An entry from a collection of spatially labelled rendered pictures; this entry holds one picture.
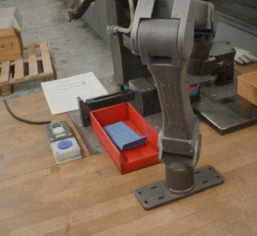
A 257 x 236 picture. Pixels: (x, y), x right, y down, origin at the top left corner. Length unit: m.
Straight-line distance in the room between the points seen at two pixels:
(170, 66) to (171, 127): 0.16
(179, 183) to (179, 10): 0.38
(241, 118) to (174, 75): 0.48
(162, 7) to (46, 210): 0.50
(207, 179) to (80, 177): 0.31
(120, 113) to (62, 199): 0.36
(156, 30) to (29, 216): 0.49
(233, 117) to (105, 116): 0.37
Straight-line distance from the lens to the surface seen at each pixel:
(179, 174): 0.81
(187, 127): 0.75
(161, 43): 0.61
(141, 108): 1.15
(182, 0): 0.63
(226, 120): 1.09
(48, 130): 1.10
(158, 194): 0.84
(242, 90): 1.24
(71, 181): 0.93
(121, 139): 1.04
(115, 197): 0.86
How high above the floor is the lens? 1.46
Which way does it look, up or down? 27 degrees down
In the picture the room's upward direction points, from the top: 6 degrees counter-clockwise
